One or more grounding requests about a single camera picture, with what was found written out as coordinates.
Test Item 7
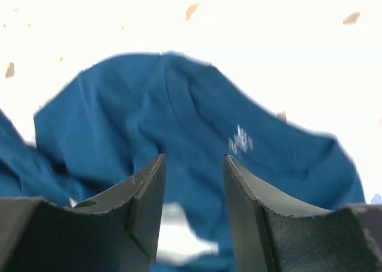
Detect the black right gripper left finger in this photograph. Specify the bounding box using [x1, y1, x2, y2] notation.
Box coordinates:
[1, 154, 167, 271]

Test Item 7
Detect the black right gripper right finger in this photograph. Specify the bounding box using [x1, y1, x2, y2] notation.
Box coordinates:
[223, 155, 381, 272]

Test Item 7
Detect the navy blue printed t-shirt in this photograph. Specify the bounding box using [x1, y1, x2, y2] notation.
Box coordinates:
[1, 54, 365, 271]

